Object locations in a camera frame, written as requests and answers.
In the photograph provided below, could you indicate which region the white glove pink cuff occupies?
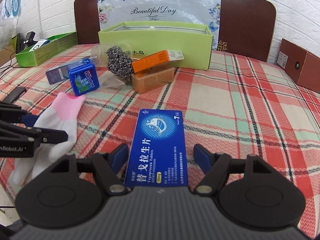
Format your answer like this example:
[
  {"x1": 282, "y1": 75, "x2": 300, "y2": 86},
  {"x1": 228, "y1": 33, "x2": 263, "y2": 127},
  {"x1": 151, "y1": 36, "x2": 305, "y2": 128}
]
[{"x1": 10, "y1": 93, "x2": 86, "y2": 186}]

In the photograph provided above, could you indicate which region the blue medicine tablet box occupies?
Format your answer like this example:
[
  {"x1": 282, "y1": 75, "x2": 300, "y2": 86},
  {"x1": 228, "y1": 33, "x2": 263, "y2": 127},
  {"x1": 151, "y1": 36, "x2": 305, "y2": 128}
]
[{"x1": 125, "y1": 109, "x2": 188, "y2": 188}]

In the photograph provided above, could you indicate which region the iridescent long toothpaste box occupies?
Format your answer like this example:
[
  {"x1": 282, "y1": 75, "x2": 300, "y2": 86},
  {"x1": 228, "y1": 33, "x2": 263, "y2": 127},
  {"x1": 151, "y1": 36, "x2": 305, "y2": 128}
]
[{"x1": 46, "y1": 59, "x2": 89, "y2": 85}]

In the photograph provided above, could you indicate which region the blue mint tin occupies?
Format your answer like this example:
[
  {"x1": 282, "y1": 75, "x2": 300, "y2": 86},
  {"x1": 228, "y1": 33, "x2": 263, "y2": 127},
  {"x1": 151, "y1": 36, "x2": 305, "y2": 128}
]
[{"x1": 68, "y1": 58, "x2": 100, "y2": 96}]

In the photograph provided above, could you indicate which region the steel wool scrubber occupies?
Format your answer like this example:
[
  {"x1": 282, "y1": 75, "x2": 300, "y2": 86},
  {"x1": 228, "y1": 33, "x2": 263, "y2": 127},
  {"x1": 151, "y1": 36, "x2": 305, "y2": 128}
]
[{"x1": 106, "y1": 45, "x2": 133, "y2": 83}]

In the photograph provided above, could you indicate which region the green box lid tray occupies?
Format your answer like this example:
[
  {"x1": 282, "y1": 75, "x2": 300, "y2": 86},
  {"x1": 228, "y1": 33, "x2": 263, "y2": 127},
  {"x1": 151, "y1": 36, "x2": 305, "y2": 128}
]
[{"x1": 16, "y1": 32, "x2": 78, "y2": 68}]

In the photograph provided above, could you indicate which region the white blue box in tray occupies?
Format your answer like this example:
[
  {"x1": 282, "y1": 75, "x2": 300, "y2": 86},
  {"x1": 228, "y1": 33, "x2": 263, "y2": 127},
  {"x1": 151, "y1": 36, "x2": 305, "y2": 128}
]
[{"x1": 29, "y1": 39, "x2": 50, "y2": 51}]

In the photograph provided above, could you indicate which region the clear plastic bag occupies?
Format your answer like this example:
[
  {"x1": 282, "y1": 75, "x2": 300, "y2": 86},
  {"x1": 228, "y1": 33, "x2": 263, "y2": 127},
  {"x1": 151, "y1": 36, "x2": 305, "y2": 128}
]
[{"x1": 89, "y1": 43, "x2": 133, "y2": 89}]

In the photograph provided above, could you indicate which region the gold copper box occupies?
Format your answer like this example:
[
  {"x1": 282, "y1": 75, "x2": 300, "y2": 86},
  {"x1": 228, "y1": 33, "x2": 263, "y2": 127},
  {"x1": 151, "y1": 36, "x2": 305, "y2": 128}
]
[{"x1": 132, "y1": 66, "x2": 175, "y2": 94}]

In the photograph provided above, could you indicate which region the orange white medicine box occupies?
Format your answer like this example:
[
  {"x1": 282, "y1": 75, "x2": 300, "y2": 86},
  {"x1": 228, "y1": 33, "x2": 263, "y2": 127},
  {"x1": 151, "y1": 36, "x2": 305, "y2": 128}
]
[{"x1": 132, "y1": 50, "x2": 184, "y2": 73}]

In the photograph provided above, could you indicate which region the light green shoe box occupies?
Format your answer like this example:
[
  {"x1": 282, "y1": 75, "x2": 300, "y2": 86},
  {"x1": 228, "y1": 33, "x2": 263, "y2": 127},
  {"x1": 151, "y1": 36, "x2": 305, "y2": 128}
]
[{"x1": 98, "y1": 21, "x2": 213, "y2": 70}]

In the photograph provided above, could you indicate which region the brown cardboard box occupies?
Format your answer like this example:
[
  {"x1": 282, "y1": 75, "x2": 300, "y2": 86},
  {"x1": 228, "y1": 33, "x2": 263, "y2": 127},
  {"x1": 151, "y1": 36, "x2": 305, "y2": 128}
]
[{"x1": 277, "y1": 38, "x2": 320, "y2": 93}]

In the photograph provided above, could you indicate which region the dark brown headboard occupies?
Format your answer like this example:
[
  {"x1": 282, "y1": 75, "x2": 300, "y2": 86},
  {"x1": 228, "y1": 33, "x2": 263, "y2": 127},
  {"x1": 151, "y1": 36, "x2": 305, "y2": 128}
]
[{"x1": 74, "y1": 0, "x2": 276, "y2": 62}]

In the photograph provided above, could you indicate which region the floral plastic bedding bag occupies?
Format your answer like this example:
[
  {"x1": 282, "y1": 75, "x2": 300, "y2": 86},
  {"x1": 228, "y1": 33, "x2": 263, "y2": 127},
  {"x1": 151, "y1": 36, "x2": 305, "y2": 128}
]
[{"x1": 97, "y1": 0, "x2": 221, "y2": 49}]

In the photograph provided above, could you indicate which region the black device by wall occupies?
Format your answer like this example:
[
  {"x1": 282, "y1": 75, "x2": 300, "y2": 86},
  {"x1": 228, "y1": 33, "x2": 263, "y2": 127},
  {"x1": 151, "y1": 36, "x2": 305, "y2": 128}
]
[{"x1": 16, "y1": 31, "x2": 37, "y2": 53}]

